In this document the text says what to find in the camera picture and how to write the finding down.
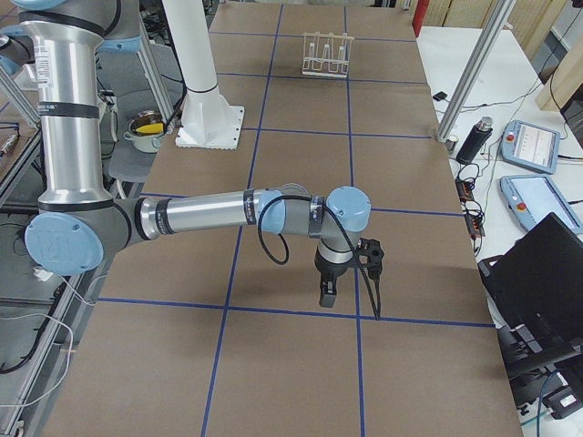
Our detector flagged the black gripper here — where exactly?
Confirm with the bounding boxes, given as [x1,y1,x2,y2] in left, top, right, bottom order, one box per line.
[314,253,354,308]

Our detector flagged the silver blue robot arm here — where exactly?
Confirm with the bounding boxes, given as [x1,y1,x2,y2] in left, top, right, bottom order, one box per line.
[1,1,380,308]

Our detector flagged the black laptop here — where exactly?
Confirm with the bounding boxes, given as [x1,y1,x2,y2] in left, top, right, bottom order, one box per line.
[478,213,582,341]

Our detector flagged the black water bottle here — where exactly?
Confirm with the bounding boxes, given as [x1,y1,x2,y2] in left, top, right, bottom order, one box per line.
[455,117,493,165]

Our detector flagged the lower blue teach pendant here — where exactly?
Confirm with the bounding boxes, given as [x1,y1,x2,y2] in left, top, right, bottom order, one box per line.
[499,175,582,235]

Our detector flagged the blue teach pendant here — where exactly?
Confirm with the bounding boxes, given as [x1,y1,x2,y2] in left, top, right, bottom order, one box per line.
[500,119,560,175]
[499,175,582,235]

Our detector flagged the small black device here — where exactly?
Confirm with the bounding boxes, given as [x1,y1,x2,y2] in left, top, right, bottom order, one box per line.
[433,91,447,101]

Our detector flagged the white enamel pot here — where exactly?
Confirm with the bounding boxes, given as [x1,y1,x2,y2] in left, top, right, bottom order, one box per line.
[123,110,166,154]

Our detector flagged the upper blue teach pendant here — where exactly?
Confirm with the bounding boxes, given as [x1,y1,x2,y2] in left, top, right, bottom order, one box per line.
[500,119,560,175]

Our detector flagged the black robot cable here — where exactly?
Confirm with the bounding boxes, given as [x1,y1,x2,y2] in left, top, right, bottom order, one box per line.
[255,194,382,320]

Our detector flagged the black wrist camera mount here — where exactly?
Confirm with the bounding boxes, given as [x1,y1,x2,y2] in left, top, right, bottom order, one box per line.
[356,238,384,280]

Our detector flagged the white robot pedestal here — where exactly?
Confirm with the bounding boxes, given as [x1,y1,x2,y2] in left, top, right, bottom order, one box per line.
[163,0,244,149]

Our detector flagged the aluminium frame post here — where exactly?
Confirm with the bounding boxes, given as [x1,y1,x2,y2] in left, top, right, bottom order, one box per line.
[435,0,517,143]

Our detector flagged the white wire cup holder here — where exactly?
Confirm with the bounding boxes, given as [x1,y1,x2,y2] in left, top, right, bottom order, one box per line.
[302,32,354,79]

